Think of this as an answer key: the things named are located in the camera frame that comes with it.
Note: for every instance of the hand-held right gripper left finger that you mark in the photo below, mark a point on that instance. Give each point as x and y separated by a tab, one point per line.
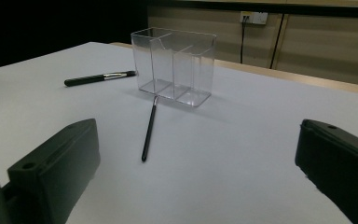
59	161

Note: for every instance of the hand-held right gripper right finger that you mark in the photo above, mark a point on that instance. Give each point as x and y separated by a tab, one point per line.
338	165

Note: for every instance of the thick black makeup brush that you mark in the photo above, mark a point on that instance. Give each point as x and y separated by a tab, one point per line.
87	79

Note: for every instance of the clear plastic organizer box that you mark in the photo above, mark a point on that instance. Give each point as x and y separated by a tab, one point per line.
174	67

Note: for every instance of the black pen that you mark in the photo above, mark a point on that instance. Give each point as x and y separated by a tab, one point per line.
149	130

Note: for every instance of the white wall socket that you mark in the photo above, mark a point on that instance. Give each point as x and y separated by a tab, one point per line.
254	17

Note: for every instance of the black horizontal frame bar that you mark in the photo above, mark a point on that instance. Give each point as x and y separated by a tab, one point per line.
261	10

